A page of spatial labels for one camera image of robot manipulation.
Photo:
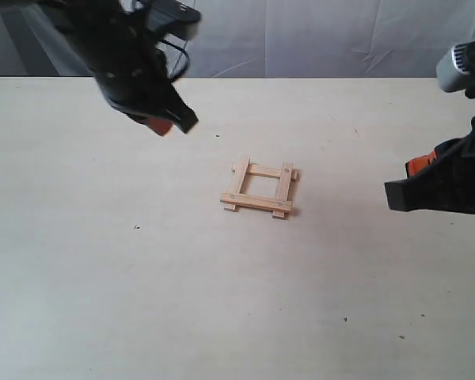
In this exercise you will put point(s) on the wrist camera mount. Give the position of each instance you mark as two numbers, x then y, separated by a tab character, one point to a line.
169	17
455	71

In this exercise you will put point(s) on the wooden stick with holes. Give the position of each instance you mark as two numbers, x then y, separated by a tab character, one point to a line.
285	175
256	202

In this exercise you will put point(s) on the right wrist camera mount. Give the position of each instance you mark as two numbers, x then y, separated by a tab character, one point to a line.
455	71

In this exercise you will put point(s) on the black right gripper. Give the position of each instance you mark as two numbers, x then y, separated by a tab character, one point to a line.
449	187

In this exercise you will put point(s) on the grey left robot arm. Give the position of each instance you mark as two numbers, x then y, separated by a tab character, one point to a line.
52	9

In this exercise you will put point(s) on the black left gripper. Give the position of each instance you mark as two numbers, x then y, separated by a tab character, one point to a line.
129	76

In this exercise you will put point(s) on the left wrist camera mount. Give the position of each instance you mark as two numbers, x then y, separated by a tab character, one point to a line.
169	17

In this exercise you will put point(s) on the white backdrop cloth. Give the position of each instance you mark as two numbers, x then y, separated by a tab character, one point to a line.
275	39

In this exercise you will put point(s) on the plain wooden stick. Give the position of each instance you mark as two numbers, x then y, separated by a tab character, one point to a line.
269	172
240	169

